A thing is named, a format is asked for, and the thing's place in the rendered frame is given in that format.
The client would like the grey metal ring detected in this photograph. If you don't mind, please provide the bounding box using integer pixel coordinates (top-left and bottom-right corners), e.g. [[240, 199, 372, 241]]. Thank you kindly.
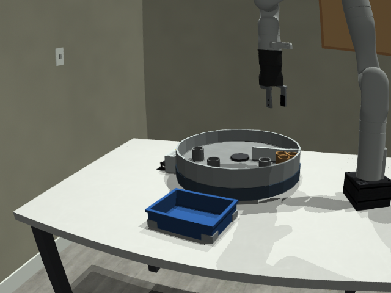
[[258, 157, 271, 167], [192, 146, 204, 161], [207, 157, 220, 167]]

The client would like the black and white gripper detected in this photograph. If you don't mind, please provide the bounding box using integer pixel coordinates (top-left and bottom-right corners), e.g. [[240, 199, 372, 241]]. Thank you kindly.
[[258, 35, 293, 108]]

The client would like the blue square tray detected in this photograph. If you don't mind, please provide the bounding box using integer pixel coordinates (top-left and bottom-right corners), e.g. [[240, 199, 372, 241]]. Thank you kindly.
[[145, 188, 237, 244]]

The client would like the bronze ring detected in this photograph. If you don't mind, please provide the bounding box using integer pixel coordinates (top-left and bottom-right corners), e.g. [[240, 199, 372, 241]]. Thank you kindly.
[[278, 155, 290, 164], [287, 152, 297, 159], [276, 151, 287, 164]]

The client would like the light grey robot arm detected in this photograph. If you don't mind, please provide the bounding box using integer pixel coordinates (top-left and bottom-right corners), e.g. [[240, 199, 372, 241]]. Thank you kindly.
[[254, 0, 389, 181]]

